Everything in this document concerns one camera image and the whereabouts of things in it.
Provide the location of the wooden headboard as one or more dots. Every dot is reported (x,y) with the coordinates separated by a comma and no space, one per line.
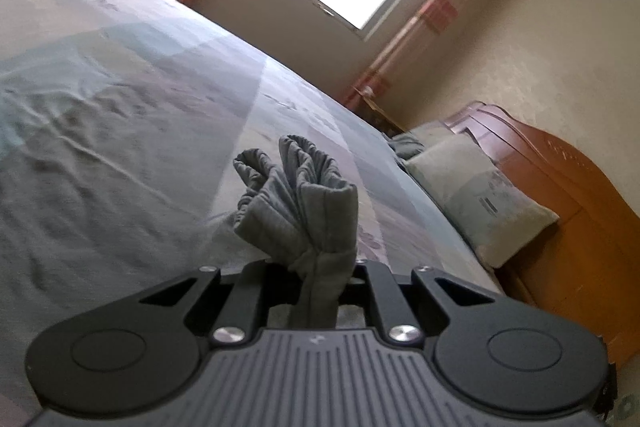
(565,217)

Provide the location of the pale green printed pillow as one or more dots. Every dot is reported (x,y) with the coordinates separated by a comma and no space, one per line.
(480,202)

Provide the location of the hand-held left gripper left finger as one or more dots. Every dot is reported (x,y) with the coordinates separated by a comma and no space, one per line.
(247,302)

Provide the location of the grey sweatpants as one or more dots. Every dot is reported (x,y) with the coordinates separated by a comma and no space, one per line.
(310,217)

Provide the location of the wooden nightstand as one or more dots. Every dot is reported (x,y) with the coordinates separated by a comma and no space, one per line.
(377,109)

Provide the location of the grey-green pillow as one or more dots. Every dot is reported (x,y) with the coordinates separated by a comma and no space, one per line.
(410,144)

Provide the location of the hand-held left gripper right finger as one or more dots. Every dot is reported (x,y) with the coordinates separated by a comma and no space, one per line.
(385,302)

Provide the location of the bed with patterned sheet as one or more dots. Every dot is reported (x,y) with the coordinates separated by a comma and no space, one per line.
(125,117)

